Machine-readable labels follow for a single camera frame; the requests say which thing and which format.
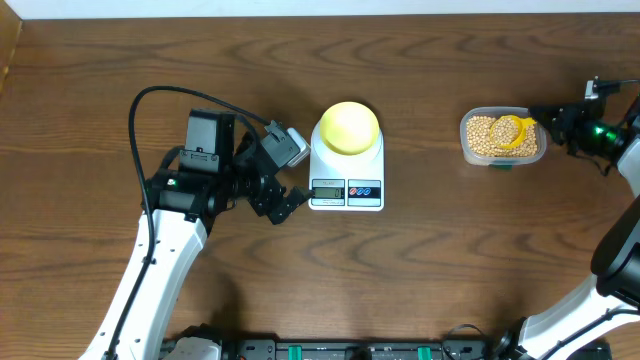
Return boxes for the yellow plastic scoop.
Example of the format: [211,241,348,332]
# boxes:
[489,115,536,149]

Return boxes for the clear plastic container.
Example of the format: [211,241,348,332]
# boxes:
[460,106,547,166]

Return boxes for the white digital kitchen scale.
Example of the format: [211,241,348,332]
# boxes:
[308,123,385,212]

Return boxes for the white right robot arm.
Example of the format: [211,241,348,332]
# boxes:
[487,98,639,360]

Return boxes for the pile of soybeans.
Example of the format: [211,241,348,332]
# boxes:
[466,116,539,158]

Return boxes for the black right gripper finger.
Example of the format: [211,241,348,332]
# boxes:
[528,105,564,120]
[536,118,563,145]

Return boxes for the yellow plastic bowl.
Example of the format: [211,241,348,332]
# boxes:
[319,102,380,155]

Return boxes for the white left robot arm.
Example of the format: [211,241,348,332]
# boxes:
[82,109,312,359]

